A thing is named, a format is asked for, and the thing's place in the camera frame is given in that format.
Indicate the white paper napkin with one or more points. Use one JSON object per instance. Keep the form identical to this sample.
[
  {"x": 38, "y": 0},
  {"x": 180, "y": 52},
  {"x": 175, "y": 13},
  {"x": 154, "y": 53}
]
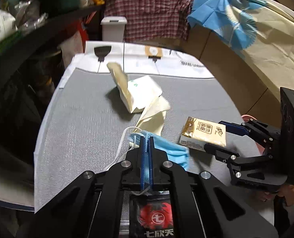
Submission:
[{"x": 147, "y": 98}]

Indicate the white small trash bin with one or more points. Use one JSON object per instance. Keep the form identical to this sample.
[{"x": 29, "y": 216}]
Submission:
[{"x": 113, "y": 28}]

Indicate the black shelf unit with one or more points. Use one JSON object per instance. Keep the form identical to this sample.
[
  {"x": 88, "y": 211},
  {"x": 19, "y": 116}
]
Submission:
[{"x": 30, "y": 40}]

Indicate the red plaid shirt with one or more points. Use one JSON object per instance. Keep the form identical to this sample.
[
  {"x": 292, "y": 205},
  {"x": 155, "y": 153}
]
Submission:
[{"x": 149, "y": 19}]

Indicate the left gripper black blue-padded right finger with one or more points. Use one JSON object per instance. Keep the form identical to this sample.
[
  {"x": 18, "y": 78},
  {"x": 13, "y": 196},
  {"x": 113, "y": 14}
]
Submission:
[{"x": 157, "y": 157}]

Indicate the beige paper bag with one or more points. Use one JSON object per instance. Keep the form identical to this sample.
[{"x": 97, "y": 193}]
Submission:
[{"x": 121, "y": 80}]

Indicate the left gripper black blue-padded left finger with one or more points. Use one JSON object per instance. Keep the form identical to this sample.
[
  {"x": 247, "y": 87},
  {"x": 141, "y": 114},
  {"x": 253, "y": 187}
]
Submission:
[{"x": 135, "y": 177}]

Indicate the beige tissue pack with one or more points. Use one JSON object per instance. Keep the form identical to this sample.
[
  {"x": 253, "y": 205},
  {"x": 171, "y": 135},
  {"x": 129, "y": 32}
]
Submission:
[{"x": 197, "y": 133}]

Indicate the black red snack packet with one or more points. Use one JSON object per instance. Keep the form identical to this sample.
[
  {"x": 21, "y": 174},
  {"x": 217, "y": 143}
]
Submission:
[{"x": 150, "y": 216}]

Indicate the blue beige cloth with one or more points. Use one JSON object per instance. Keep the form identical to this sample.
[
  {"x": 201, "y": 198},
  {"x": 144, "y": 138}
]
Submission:
[{"x": 258, "y": 31}]

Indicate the person's right hand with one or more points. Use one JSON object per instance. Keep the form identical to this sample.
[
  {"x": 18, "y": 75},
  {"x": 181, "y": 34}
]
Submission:
[{"x": 286, "y": 191}]

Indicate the grey table mat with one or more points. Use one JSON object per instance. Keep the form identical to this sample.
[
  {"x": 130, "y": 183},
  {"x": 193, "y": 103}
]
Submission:
[{"x": 85, "y": 119}]

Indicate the blue face mask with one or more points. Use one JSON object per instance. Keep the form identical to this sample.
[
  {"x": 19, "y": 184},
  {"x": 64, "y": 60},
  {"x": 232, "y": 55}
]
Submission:
[{"x": 175, "y": 152}]

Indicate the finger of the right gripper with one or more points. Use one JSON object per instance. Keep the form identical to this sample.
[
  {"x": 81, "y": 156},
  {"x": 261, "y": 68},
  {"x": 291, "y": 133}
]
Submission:
[
  {"x": 246, "y": 128},
  {"x": 220, "y": 153}
]

